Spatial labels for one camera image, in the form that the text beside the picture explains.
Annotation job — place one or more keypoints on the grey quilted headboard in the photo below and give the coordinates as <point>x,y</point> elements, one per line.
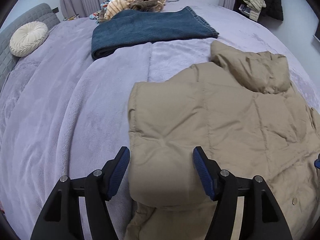
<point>42,13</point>

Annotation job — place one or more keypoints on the lavender fleece bed blanket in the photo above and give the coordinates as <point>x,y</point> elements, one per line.
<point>65,114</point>

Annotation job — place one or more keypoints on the round cream pleated pillow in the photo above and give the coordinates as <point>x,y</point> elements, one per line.
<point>28,38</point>

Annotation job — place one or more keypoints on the beige garment on hanger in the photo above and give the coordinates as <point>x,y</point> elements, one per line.
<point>255,7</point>

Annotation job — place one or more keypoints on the beige puffer jacket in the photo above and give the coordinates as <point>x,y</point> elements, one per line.
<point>247,115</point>

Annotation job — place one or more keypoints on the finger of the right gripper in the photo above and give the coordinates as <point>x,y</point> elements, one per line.
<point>317,162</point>

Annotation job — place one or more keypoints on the striped and brown clothes pile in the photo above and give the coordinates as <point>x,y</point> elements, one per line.
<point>109,8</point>

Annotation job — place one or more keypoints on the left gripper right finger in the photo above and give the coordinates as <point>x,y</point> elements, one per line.
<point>262,216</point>

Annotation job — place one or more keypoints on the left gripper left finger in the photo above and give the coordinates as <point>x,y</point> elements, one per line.
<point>60,216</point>

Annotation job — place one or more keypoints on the folded blue denim jeans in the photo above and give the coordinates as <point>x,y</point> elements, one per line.
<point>131,27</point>

